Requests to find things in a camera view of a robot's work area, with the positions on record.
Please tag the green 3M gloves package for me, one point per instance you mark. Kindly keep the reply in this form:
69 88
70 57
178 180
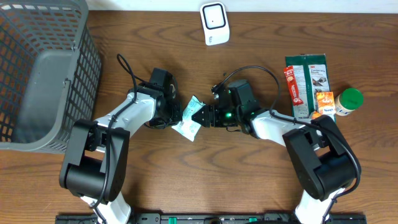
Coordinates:
311 75

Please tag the white barcode scanner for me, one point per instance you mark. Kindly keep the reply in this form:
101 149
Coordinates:
215 23

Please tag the grey plastic mesh basket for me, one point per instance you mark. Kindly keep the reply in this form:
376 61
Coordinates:
50 72

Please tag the teal wet wipes pack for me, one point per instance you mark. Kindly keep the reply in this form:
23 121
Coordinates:
187 127

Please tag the red stick sachet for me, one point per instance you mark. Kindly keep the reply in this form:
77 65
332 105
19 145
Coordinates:
295 78

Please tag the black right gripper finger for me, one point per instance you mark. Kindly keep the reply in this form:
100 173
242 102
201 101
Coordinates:
203 122
200 115

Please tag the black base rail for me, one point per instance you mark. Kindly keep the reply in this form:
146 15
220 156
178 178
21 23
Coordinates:
155 218

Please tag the green lid jar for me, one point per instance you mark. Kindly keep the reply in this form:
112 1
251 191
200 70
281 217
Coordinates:
348 101

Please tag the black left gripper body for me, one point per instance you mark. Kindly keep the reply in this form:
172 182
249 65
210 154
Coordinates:
175 116

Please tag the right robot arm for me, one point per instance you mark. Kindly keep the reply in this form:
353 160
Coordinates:
324 163

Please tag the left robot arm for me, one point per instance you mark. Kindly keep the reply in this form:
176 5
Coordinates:
95 161

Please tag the orange tissue pack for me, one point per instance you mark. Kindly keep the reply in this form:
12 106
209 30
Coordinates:
326 103
315 115

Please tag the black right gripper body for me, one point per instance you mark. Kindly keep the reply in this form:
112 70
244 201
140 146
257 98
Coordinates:
226 116

